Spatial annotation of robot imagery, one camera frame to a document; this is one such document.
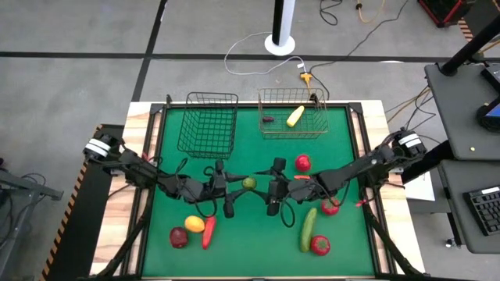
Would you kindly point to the bright red apple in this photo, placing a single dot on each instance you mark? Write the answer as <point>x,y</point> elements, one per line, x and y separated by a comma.
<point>302,163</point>

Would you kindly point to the green lime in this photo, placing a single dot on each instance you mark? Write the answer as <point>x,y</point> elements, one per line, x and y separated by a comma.
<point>249,183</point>

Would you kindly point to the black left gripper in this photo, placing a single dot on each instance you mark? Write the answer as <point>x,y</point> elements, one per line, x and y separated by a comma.
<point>218,185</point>

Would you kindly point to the long red chili pepper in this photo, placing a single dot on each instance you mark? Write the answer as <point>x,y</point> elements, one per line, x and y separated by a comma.
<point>208,233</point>

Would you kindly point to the grey desk with keyboard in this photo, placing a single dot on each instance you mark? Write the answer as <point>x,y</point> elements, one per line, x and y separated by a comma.
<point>457,218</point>

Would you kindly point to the yellow corn cob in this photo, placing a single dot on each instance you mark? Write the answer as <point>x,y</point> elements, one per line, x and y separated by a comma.
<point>295,116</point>

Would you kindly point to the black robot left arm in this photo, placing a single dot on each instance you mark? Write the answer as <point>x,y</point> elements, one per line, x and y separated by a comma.
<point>140,171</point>

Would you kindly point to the green cucumber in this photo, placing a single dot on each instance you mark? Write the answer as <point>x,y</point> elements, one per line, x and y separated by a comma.
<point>308,232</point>

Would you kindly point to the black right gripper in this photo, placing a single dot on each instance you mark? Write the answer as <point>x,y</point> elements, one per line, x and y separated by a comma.
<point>278,189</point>

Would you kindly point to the black platform hazard stripes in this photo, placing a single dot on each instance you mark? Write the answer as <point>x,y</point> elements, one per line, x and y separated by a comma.
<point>78,234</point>

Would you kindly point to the black white pole round base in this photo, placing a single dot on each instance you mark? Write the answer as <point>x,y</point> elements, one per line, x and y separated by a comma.
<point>279,45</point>

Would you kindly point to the black slanted post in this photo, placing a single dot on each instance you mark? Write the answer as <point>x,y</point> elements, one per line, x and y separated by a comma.
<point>468,48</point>

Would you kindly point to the red black crate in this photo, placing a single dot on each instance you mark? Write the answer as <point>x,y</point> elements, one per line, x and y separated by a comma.
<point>445,9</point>

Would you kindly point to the blue lit round device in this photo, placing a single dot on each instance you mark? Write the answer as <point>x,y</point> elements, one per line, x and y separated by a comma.
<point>490,117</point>

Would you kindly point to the black keyboard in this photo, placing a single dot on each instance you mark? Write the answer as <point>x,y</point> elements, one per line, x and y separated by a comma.
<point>486,210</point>

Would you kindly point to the grey metal stand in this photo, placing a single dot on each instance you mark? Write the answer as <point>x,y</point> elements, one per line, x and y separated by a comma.
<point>23,187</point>

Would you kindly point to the dark red round fruit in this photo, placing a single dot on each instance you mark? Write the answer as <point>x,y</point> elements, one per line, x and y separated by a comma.
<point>178,237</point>

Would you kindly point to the yellow orange lemon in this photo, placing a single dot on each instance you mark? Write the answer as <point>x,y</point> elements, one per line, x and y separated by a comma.
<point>194,224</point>

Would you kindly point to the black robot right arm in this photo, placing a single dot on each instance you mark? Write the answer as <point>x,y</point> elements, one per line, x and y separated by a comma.
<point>351,171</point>

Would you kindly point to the metal table frame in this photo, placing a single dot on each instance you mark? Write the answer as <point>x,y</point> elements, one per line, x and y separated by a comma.
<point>248,104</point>

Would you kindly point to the black flat device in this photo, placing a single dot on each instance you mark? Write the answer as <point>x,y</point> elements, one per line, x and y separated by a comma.
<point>493,76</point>

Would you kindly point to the yellow power plug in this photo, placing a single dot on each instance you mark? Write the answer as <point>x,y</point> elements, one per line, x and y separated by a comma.
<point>306,77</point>

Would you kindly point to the red bell pepper green stem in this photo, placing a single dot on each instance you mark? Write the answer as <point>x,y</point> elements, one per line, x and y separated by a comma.
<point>321,246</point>
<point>330,208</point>

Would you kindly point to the white paper sheet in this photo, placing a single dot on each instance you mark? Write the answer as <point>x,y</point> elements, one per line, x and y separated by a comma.
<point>420,189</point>

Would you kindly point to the grey desk with post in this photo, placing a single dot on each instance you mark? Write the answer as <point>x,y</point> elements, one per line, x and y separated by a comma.
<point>453,109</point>

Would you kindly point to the small dark purple eggplant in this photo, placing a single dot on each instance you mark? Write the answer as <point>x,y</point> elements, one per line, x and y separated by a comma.
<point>268,119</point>

